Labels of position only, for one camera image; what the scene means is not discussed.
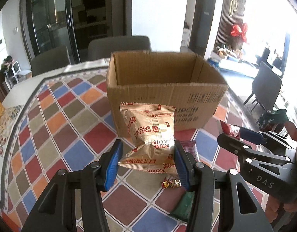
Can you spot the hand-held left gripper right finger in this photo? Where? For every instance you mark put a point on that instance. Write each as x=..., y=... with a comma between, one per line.
x=181, y=166

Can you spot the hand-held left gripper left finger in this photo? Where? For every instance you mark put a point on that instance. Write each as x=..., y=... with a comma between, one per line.
x=113, y=164

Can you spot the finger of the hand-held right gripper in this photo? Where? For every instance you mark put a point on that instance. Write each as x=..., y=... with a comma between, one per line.
x=252, y=134
x=235, y=145

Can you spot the red candy packet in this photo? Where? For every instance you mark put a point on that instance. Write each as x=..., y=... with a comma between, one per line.
x=229, y=128

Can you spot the gold biscuit packet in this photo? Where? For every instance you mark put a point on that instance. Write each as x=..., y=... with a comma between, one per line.
x=148, y=135

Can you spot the brown cardboard box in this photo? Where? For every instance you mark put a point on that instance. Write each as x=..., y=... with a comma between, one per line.
x=163, y=94

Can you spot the person's right forearm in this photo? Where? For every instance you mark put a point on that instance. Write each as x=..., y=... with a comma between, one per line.
x=290, y=129

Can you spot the person's right hand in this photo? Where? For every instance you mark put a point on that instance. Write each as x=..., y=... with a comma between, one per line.
x=275, y=203

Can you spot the gold wrapped candy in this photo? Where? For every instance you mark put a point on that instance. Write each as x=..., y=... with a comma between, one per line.
x=171, y=183

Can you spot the dark green snack packet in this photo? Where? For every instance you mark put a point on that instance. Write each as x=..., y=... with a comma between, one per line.
x=183, y=204

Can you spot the grey dining chair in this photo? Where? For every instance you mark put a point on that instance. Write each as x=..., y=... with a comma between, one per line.
x=119, y=47
x=50, y=60
x=267, y=87

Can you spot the diamond patterned tablecloth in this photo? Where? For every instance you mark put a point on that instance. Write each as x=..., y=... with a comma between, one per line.
x=66, y=135

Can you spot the white low cabinet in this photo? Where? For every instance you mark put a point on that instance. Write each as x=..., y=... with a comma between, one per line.
x=235, y=65

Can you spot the red bow decoration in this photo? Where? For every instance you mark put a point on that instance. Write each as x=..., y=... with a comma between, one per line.
x=239, y=31

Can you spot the floral placemat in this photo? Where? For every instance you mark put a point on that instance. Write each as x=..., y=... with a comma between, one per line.
x=10, y=120

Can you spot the dark interior door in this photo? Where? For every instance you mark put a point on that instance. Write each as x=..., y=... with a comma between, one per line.
x=201, y=24

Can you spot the white shoe rack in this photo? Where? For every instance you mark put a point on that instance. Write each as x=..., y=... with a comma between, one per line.
x=16, y=73

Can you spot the black glass sliding door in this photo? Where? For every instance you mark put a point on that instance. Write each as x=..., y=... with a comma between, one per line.
x=54, y=17

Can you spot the white intercom panel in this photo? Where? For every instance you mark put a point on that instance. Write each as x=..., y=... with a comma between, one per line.
x=0, y=46

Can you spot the gold wall ornament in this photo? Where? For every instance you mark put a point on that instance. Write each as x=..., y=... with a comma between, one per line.
x=233, y=4

